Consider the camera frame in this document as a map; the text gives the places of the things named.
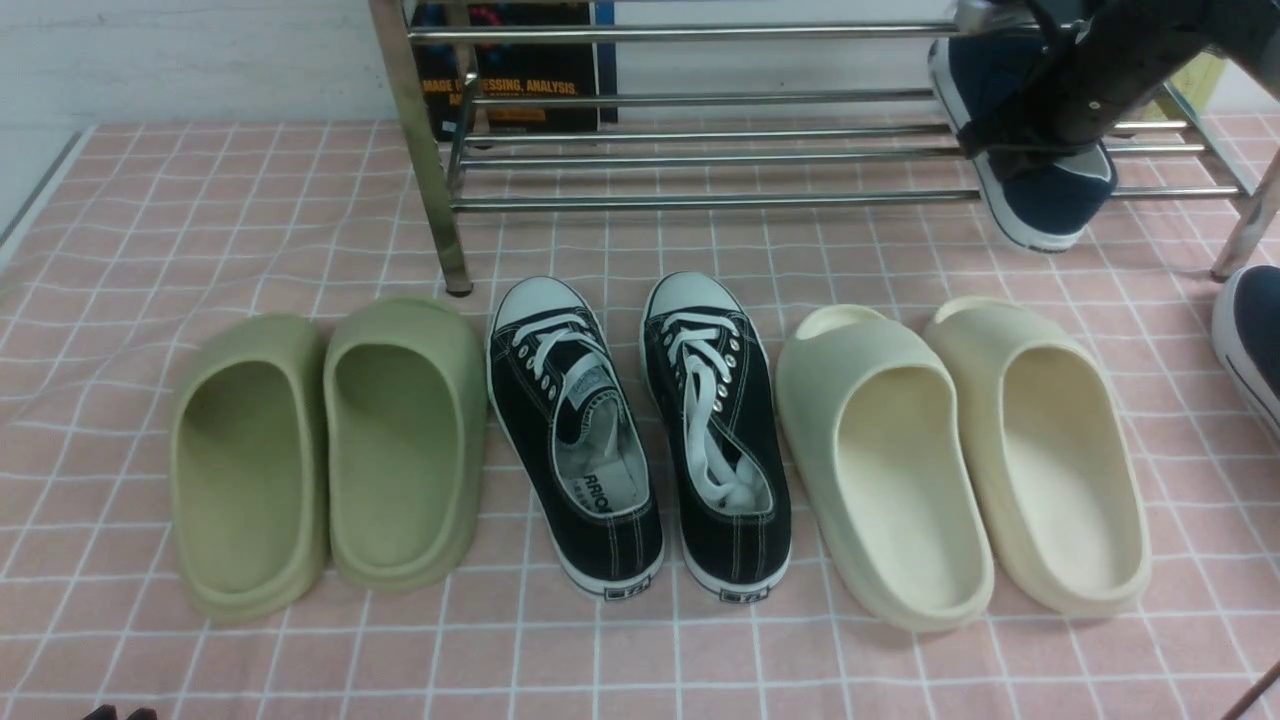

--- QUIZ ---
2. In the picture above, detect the green slipper right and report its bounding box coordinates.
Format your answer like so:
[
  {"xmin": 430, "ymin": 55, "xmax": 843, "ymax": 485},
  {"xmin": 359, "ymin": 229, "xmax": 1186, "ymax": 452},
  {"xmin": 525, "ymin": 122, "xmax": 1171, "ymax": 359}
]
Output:
[{"xmin": 323, "ymin": 296, "xmax": 488, "ymax": 592}]

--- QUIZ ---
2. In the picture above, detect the green slipper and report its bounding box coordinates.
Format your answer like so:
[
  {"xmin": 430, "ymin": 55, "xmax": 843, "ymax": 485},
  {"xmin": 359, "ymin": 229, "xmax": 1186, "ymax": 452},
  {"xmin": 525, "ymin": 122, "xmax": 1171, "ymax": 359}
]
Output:
[
  {"xmin": 323, "ymin": 296, "xmax": 488, "ymax": 592},
  {"xmin": 169, "ymin": 314, "xmax": 329, "ymax": 623}
]

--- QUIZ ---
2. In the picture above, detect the black lace sneaker left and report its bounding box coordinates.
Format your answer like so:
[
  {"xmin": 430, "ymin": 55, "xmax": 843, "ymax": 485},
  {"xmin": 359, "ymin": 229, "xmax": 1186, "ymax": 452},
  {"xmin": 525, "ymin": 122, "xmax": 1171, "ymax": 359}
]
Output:
[{"xmin": 486, "ymin": 275, "xmax": 666, "ymax": 601}]

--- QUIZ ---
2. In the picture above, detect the black lace sneaker right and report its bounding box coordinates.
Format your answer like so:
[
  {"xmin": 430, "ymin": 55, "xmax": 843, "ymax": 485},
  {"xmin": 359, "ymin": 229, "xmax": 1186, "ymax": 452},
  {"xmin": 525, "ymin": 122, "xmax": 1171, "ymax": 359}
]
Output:
[{"xmin": 640, "ymin": 272, "xmax": 792, "ymax": 603}]

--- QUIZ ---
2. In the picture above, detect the cream slipper left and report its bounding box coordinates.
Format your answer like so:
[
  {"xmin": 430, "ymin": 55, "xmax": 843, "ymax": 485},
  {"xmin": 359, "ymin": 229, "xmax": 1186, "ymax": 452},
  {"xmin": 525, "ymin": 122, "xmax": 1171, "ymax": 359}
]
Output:
[{"xmin": 774, "ymin": 305, "xmax": 995, "ymax": 633}]

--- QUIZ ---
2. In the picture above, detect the black image processing book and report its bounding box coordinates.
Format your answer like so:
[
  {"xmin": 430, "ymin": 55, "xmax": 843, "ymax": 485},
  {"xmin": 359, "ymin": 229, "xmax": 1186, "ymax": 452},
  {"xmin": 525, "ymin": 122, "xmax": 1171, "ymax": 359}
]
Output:
[{"xmin": 413, "ymin": 3, "xmax": 618, "ymax": 142}]

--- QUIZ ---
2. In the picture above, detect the cream slipper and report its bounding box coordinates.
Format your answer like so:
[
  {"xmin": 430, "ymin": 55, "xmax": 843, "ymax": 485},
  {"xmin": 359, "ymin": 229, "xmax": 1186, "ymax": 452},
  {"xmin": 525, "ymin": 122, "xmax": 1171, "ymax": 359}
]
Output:
[
  {"xmin": 774, "ymin": 305, "xmax": 995, "ymax": 633},
  {"xmin": 923, "ymin": 296, "xmax": 1151, "ymax": 618}
]

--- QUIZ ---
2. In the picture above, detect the green slipper left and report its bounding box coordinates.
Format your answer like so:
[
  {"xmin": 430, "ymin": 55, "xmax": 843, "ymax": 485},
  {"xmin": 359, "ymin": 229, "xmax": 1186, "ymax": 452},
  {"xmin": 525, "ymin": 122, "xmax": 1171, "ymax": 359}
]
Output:
[{"xmin": 169, "ymin": 314, "xmax": 329, "ymax": 623}]

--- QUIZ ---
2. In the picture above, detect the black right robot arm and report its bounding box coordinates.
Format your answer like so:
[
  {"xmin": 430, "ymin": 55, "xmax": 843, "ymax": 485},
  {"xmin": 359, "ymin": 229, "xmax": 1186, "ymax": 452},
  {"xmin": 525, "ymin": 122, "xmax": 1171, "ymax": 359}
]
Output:
[{"xmin": 957, "ymin": 1, "xmax": 1279, "ymax": 181}]

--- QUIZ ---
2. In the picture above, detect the navy canvas shoe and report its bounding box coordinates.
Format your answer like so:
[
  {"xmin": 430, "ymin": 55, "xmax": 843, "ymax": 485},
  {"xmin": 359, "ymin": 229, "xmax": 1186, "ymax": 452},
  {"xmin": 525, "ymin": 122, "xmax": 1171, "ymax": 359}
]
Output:
[
  {"xmin": 928, "ymin": 32, "xmax": 1117, "ymax": 254},
  {"xmin": 1211, "ymin": 264, "xmax": 1279, "ymax": 434}
]

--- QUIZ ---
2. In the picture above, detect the metal shoe rack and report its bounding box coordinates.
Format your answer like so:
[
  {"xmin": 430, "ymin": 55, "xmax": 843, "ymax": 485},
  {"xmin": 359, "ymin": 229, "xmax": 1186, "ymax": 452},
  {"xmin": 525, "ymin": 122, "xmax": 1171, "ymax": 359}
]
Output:
[{"xmin": 369, "ymin": 1, "xmax": 1277, "ymax": 297}]

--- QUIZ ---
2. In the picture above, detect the black lace sneaker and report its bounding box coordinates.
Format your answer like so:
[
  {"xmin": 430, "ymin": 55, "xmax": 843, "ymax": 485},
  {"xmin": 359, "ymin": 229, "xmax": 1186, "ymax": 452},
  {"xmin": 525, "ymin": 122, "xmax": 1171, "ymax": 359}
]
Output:
[
  {"xmin": 486, "ymin": 275, "xmax": 666, "ymax": 601},
  {"xmin": 640, "ymin": 272, "xmax": 792, "ymax": 603}
]

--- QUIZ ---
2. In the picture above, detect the cream slipper right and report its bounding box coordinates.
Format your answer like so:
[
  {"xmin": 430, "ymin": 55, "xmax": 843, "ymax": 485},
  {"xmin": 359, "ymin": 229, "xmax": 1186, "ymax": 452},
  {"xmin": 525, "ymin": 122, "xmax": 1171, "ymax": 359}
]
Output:
[{"xmin": 923, "ymin": 296, "xmax": 1151, "ymax": 618}]

